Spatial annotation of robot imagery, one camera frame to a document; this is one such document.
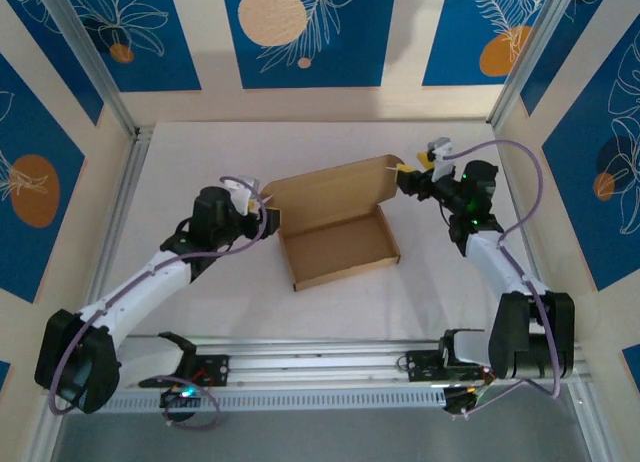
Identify brown cardboard paper box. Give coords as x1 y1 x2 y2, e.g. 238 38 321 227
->
261 153 407 293

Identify aluminium side rail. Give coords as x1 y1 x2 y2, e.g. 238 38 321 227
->
492 124 564 343
74 126 154 353

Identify blue floral wall panel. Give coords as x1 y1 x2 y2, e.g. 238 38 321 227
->
0 51 87 304
422 0 557 88
221 0 399 90
57 0 203 94
0 0 105 127
519 0 640 118
542 29 640 292

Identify aluminium frame post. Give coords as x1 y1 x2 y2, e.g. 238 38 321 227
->
35 0 141 139
489 0 585 127

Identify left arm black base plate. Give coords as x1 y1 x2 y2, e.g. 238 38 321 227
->
138 354 231 389

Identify aluminium base rail beam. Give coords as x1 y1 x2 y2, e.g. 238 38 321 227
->
42 331 594 399

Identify grey slotted cable duct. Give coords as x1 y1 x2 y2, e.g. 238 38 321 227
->
63 387 447 414

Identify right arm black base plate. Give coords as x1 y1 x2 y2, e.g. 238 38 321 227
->
406 349 494 384

